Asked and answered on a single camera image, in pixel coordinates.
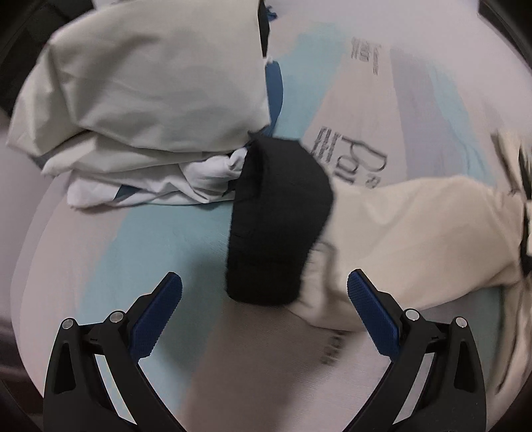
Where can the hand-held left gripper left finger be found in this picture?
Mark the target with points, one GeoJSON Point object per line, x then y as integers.
{"type": "Point", "coordinates": [160, 309]}

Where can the folded beige garment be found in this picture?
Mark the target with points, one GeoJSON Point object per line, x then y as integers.
{"type": "Point", "coordinates": [145, 83]}

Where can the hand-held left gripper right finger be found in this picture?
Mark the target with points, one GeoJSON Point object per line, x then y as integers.
{"type": "Point", "coordinates": [370, 311]}

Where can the white garment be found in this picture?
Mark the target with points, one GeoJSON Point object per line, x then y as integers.
{"type": "Point", "coordinates": [137, 187]}

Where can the striped pastel bed sheet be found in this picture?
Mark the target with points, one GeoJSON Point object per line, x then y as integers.
{"type": "Point", "coordinates": [357, 95]}

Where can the dark cloth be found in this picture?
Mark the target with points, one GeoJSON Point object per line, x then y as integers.
{"type": "Point", "coordinates": [16, 62]}

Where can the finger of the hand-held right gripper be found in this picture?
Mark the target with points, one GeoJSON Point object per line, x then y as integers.
{"type": "Point", "coordinates": [526, 257]}

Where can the beige jacket with black trim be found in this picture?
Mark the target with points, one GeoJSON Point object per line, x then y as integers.
{"type": "Point", "coordinates": [415, 232]}

